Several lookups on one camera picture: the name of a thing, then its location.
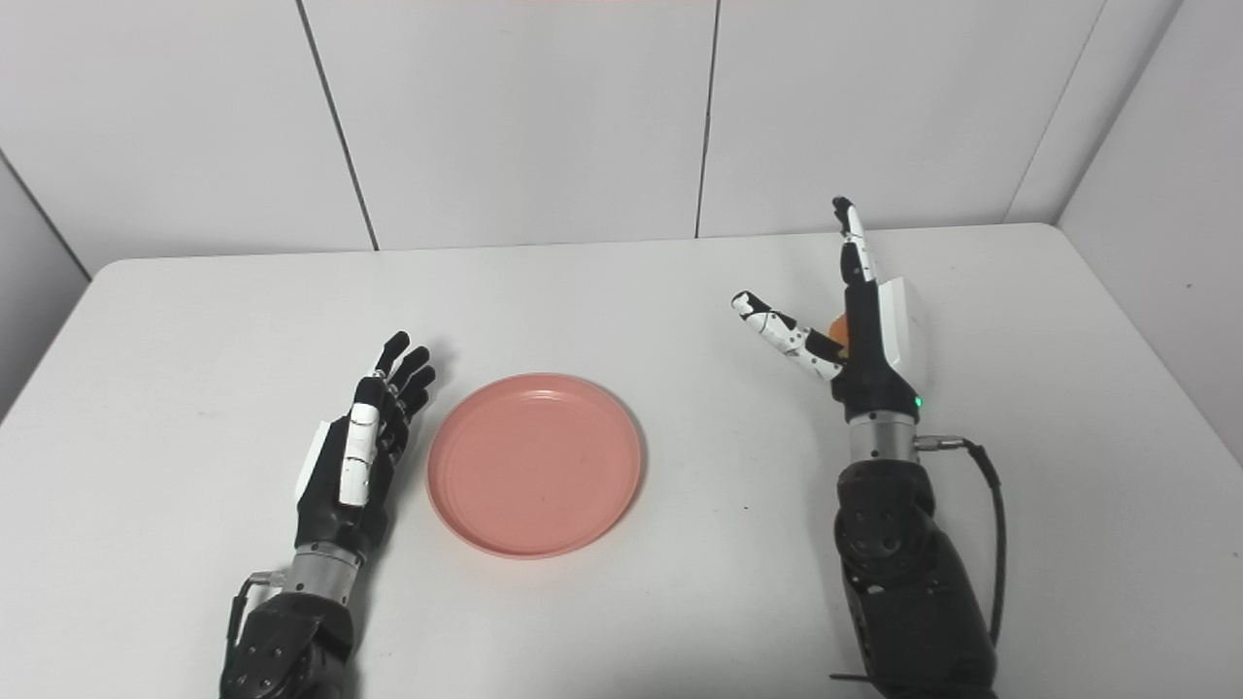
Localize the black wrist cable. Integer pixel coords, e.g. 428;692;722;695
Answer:
915;436;1009;647
225;571;290;671

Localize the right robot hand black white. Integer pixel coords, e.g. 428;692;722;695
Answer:
731;196;923;423

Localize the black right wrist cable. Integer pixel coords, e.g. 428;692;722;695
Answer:
915;436;1009;647

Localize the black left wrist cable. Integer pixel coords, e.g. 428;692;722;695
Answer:
225;571;290;671

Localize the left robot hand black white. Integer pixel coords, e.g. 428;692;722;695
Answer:
294;331;437;558

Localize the pink round plate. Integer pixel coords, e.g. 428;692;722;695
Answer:
426;373;643;560

